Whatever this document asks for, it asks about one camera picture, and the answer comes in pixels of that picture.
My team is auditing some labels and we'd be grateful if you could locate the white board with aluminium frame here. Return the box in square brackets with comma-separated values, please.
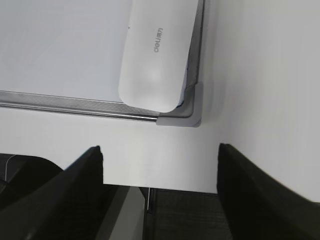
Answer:
[0, 0, 205, 127]

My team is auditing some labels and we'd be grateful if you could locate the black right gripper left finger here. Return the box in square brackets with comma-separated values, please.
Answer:
[0, 146, 103, 240]

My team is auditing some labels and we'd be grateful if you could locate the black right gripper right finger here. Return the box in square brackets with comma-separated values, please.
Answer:
[216, 143, 320, 240]

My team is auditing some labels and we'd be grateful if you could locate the white board eraser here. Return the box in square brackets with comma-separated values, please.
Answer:
[118, 0, 199, 113]

